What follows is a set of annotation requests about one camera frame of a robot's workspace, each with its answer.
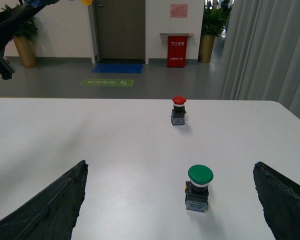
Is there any yellow push button switch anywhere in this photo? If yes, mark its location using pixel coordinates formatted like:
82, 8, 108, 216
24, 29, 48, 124
80, 0, 93, 6

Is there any pink wall notice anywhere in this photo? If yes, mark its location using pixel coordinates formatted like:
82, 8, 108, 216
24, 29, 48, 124
170, 4, 189, 19

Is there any red fire extinguisher box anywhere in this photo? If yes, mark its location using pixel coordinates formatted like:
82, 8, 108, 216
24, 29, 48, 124
159, 33, 194, 68

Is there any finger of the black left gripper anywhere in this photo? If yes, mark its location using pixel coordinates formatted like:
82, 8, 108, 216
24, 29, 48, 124
0, 0, 57, 80

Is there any right grey curtain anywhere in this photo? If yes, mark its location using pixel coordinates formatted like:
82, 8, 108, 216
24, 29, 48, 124
219, 0, 300, 119

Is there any green floor sign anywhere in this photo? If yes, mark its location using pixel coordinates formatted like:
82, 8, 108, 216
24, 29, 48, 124
80, 78, 134, 87

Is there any grey door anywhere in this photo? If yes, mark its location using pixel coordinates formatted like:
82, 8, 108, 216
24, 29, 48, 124
93, 0, 146, 64

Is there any red push button switch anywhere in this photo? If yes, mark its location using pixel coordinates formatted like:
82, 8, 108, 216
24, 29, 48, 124
171, 96, 187, 126

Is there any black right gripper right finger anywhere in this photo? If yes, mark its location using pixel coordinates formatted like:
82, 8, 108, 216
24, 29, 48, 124
253, 161, 300, 240

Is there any right potted plant gold pot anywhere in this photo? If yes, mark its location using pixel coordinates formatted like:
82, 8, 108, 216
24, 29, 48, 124
198, 8, 228, 63

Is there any left potted plant gold pot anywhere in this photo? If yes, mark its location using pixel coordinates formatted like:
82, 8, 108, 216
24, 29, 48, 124
2, 2, 40, 68

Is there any green push button switch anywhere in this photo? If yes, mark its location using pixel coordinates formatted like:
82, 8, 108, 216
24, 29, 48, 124
184, 164, 214, 213

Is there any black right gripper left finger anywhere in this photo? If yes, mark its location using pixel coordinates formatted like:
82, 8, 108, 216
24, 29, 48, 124
0, 160, 88, 240

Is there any blue floor mat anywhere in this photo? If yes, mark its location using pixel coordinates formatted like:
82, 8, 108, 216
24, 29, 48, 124
91, 63, 144, 74

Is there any potted plant gold pot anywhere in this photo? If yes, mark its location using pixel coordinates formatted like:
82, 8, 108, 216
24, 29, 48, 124
198, 8, 228, 63
2, 2, 40, 68

